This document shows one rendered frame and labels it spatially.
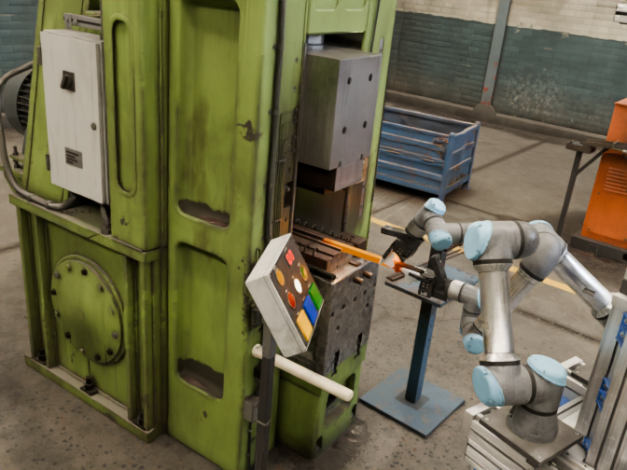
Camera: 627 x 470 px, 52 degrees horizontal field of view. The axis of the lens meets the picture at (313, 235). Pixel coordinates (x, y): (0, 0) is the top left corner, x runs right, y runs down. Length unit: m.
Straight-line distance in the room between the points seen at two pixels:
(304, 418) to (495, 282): 1.31
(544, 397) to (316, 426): 1.22
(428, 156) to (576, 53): 4.19
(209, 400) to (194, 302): 0.42
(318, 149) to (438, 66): 8.54
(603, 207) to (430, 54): 5.70
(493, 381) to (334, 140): 1.01
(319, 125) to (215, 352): 1.06
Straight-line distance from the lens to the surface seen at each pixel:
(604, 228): 5.90
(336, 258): 2.60
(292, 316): 1.98
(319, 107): 2.35
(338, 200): 2.87
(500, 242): 1.93
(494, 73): 10.38
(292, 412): 2.97
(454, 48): 10.70
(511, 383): 1.94
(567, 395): 2.58
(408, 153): 6.36
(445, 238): 2.28
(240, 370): 2.62
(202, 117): 2.44
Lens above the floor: 2.06
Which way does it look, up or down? 23 degrees down
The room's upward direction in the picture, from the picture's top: 5 degrees clockwise
